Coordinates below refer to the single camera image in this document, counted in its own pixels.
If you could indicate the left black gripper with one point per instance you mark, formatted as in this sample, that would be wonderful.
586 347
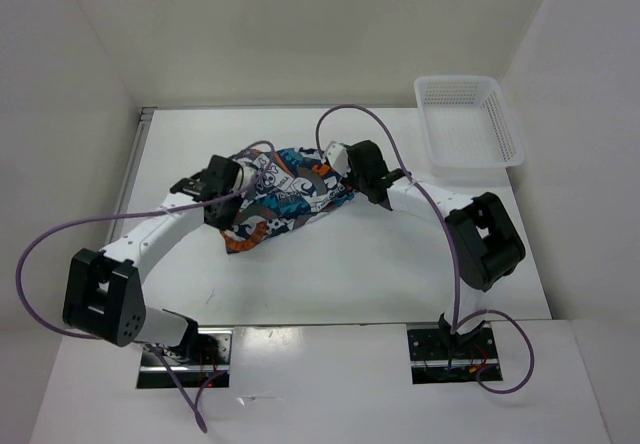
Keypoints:
225 223

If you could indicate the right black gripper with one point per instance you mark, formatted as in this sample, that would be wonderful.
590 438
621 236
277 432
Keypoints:
350 177

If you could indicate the colourful patterned shorts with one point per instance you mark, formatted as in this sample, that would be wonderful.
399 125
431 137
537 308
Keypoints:
297 188

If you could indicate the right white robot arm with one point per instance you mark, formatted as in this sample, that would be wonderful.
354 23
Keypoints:
484 242

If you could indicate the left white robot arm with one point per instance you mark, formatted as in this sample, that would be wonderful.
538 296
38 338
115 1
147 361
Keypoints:
104 293

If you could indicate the white plastic basket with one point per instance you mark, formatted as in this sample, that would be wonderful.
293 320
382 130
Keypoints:
468 126

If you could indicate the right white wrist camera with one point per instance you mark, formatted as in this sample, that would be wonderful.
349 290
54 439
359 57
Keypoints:
336 157

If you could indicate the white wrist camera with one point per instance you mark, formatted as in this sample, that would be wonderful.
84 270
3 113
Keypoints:
248 174
336 157

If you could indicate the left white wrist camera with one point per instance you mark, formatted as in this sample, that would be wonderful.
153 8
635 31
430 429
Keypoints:
248 174

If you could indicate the aluminium table edge rail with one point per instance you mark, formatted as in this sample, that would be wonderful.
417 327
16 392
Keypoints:
142 129

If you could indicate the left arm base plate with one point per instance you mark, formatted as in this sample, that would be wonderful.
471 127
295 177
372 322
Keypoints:
209 367

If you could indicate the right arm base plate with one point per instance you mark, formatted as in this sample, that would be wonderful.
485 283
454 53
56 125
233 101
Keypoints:
433 362

